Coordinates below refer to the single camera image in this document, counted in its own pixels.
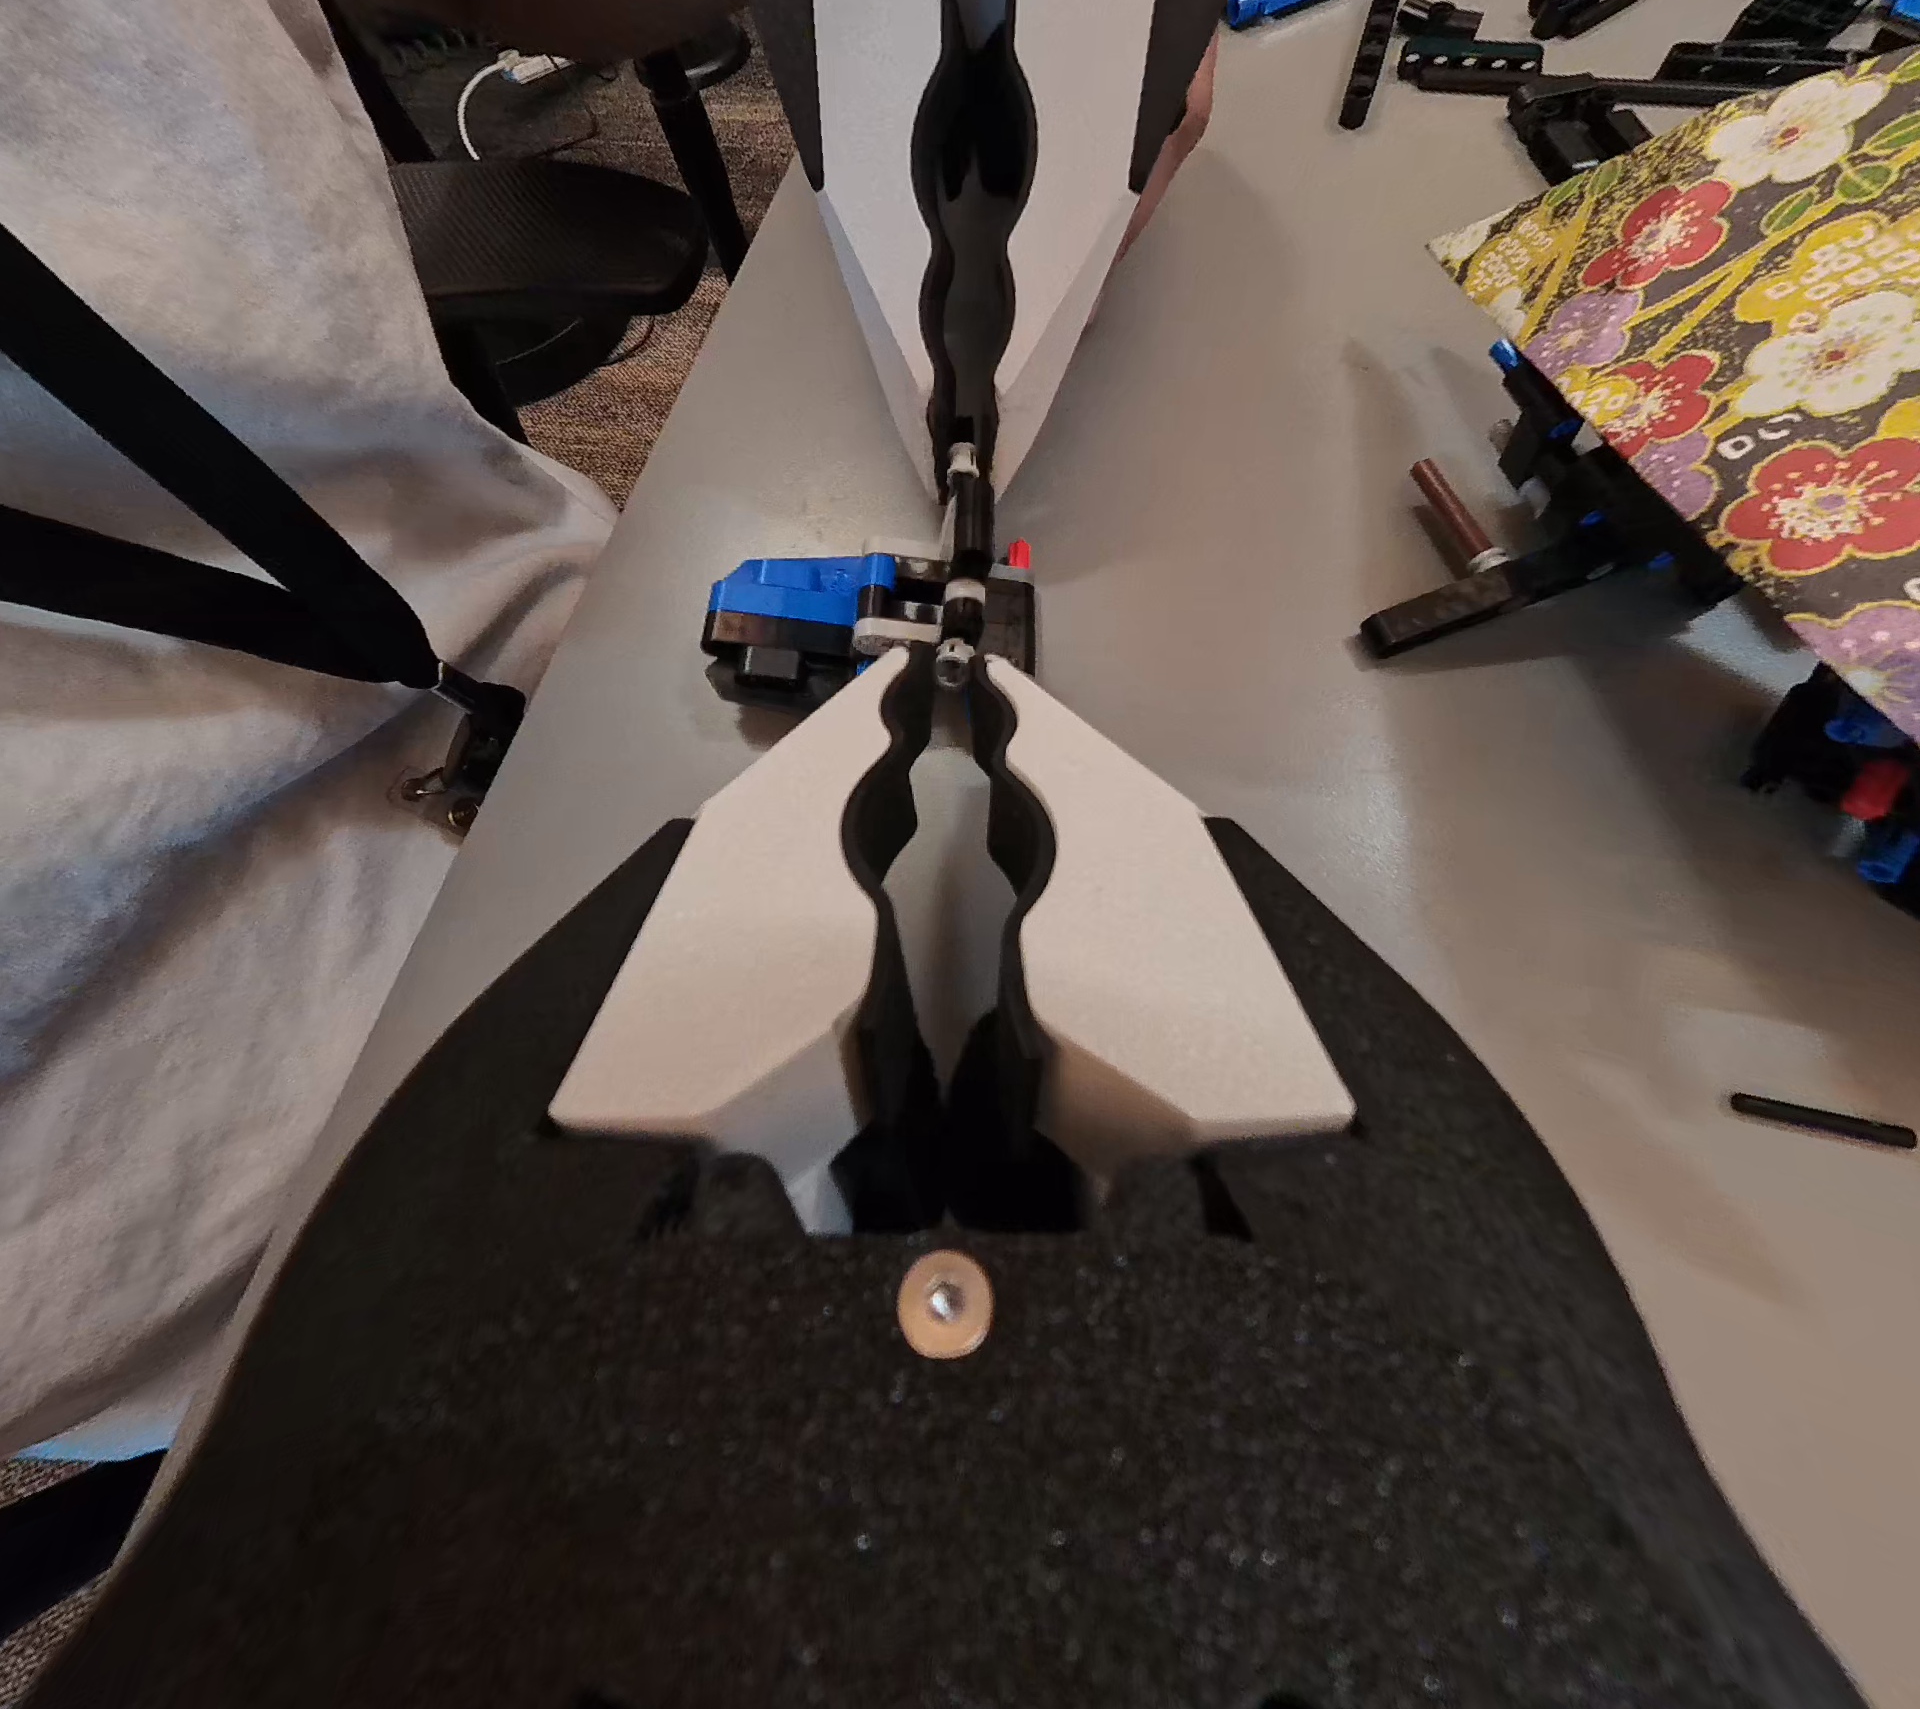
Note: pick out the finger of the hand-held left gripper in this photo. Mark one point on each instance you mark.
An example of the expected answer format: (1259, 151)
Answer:
(865, 121)
(1088, 121)

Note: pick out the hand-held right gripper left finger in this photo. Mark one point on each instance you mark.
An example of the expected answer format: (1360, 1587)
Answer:
(705, 974)

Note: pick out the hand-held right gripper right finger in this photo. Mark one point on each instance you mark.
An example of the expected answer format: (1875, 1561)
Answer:
(1185, 974)

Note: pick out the blue and black lego assembly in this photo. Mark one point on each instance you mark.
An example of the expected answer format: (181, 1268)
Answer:
(780, 592)

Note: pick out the black lego axle with connectors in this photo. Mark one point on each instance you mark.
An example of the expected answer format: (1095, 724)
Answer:
(972, 526)

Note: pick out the black lego axle rod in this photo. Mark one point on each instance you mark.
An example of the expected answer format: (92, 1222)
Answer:
(1824, 1119)

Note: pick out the black office chair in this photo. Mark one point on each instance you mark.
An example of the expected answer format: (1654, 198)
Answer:
(539, 223)

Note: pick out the person in white shirt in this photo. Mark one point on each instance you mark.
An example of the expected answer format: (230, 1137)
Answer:
(225, 988)

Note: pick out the floral patterned paper sheet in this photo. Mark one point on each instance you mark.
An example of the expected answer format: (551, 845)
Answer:
(1724, 283)

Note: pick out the black lego frame with brown axle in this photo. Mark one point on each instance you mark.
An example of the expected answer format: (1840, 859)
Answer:
(1575, 538)

